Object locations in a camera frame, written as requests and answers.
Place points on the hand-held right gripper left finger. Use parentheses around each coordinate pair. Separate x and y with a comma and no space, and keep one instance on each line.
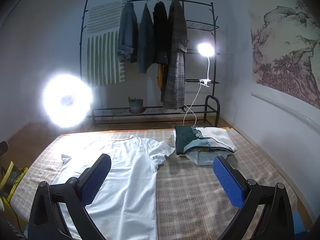
(93,187)

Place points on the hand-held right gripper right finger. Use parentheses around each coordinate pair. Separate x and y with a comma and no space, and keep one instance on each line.
(230,182)

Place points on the white t-shirt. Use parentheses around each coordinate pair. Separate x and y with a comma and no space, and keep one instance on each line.
(130,180)

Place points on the pile of clothes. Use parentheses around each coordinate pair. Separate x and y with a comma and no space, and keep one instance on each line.
(190,137)

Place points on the hanging dark clothes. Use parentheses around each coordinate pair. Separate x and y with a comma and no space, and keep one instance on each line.
(175,67)

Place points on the black metal clothes rack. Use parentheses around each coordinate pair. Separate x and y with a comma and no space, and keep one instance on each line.
(200,27)

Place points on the white folded garment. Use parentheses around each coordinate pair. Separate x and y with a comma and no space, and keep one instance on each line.
(203,158)

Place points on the beige plaid blanket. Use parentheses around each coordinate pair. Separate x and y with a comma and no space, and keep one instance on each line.
(195,192)

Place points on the blue plastic item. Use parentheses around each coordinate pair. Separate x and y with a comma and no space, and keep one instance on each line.
(301,223)

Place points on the yellow bag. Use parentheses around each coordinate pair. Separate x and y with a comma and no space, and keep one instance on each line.
(7,177)

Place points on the potted plant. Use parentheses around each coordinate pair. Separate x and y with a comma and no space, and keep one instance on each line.
(136,106)

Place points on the orange scarf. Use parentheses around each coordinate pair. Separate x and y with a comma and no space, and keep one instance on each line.
(160,76)

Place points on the white clip lamp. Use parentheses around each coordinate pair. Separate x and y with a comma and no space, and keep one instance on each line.
(205,48)

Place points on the grey-green jacket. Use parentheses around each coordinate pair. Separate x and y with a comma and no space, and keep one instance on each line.
(145,42)

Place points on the blue denim jacket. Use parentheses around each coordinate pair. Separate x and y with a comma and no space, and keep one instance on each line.
(127,30)

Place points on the black coat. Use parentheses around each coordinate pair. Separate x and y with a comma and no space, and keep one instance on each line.
(160,30)

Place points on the green striped wall hanging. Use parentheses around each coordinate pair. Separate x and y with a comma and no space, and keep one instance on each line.
(105,55)

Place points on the landscape wall poster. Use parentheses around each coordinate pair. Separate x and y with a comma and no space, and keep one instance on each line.
(287,55)

